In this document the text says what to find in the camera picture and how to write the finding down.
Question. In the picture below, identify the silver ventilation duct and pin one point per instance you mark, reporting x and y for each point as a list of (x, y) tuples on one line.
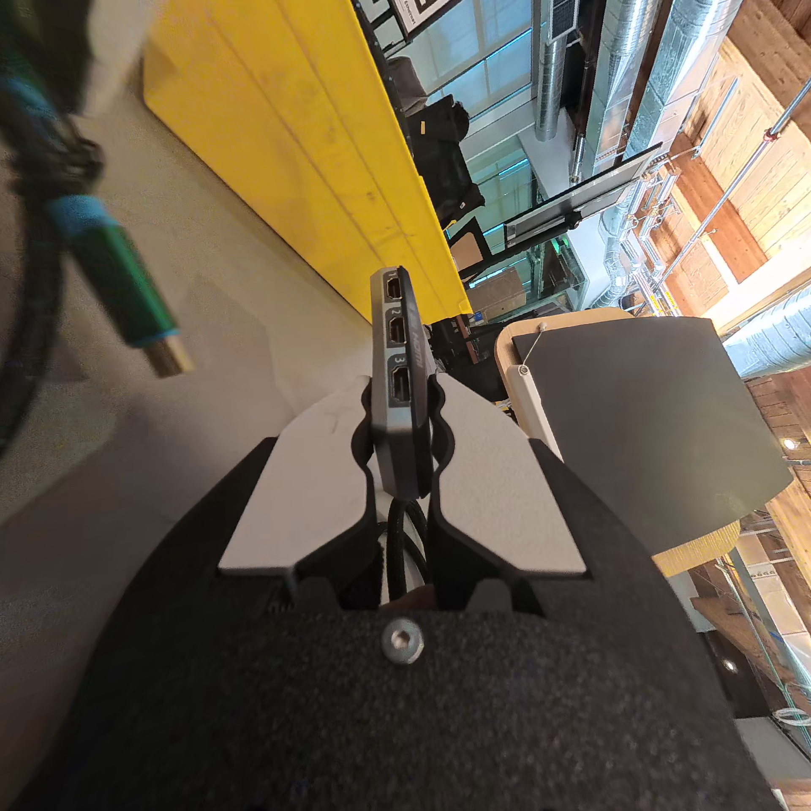
[(773, 329), (551, 95), (678, 63)]

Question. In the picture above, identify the framed white sign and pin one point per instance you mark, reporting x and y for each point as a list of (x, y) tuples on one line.
[(412, 12)]

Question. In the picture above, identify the white ceiling vent grille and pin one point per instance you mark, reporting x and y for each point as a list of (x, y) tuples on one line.
[(564, 19)]

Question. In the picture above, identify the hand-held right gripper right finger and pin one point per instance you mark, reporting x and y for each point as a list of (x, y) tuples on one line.
[(507, 500)]

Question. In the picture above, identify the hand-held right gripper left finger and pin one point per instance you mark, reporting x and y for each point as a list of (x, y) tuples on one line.
[(298, 494)]

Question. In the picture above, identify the dark multi-port hub adapter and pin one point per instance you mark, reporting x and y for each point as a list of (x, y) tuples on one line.
[(396, 431)]

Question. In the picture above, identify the flat hanging screen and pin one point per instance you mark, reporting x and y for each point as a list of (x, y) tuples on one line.
[(583, 196)]

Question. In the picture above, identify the yellow plastic bin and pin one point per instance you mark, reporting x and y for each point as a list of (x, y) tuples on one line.
[(285, 127)]

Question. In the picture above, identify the white panel stand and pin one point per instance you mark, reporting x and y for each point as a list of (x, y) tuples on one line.
[(538, 412)]

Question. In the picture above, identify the dark hanging bag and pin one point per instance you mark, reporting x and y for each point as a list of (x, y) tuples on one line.
[(443, 165)]

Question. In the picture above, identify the grey desk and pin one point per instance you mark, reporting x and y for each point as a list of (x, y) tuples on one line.
[(222, 285)]

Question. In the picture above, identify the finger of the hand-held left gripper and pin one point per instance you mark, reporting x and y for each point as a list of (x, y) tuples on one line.
[(123, 44)]

